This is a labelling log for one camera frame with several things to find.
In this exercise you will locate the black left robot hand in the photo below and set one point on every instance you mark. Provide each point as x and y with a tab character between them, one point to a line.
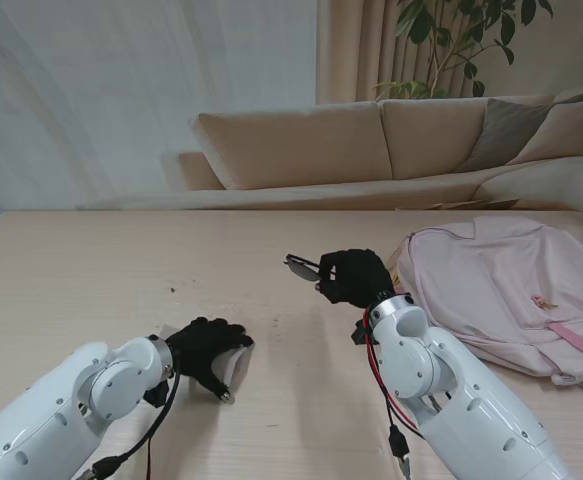
196	350

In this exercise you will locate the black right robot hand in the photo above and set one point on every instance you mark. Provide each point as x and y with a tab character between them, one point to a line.
361	277

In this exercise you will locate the dark sunglasses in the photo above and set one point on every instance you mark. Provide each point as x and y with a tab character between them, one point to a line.
301	269

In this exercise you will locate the pink backpack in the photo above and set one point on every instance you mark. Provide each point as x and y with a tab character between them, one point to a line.
496	280

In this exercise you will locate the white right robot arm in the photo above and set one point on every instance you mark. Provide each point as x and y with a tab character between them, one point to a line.
446	400

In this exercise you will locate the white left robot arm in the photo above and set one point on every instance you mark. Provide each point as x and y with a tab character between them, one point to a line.
61	400

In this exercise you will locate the beige sofa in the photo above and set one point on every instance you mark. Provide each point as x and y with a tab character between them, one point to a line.
296	150

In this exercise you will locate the grey cushion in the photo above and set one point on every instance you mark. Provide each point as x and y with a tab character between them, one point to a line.
506	130

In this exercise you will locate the beige curtain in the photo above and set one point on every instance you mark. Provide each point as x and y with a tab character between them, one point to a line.
351	50

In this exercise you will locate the beige cushion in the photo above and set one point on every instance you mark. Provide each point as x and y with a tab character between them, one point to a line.
571	130

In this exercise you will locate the tall green houseplant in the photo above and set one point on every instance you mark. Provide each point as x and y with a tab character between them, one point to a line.
421	25

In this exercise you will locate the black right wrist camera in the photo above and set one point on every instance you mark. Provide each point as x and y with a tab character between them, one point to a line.
361	334

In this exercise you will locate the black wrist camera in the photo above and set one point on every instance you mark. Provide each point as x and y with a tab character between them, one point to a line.
361	334
156	395

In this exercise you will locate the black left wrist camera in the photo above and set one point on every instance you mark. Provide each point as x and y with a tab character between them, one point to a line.
156	395

